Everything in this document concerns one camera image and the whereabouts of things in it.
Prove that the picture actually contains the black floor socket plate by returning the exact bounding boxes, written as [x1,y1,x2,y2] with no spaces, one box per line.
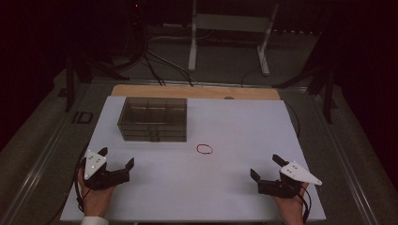
[71,111,94,125]

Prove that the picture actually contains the grey floor cable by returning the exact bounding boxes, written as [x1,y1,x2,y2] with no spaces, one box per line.
[145,49,195,87]

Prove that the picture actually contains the dark transparent drawer box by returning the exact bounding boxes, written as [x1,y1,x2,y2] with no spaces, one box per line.
[116,97,188,143]

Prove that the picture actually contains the wooden table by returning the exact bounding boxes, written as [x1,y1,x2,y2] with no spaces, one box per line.
[111,83,282,101]

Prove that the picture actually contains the black floor stand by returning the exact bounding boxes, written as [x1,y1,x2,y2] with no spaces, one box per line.
[64,51,131,113]
[271,57,340,125]

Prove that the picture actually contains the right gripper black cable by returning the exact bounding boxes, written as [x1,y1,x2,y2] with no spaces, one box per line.
[292,182,314,225]

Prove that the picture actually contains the white metal stand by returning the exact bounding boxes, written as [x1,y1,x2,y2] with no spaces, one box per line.
[187,0,281,77]

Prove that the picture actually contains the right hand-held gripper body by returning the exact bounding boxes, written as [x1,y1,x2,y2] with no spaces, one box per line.
[257,160,323,200]

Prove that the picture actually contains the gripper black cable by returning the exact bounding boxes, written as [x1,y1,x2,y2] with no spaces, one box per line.
[292,182,314,225]
[73,145,92,214]

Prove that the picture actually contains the black cable beside table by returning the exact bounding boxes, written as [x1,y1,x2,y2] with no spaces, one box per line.
[284,101,301,141]

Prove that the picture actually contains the person's left hand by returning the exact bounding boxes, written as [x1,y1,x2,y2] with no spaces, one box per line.
[77,167,117,218]

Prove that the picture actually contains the thin black floor cable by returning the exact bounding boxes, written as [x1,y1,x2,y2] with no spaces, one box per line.
[239,59,268,88]

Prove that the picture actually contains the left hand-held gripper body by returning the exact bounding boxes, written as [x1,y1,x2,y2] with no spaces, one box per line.
[83,149,131,191]

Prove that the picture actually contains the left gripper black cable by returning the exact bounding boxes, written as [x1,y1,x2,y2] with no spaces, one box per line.
[73,145,92,214]

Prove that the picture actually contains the person's right hand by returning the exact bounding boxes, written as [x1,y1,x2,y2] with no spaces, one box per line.
[272,182,310,225]

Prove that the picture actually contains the red rubber band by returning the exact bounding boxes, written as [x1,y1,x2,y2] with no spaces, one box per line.
[196,143,214,156]

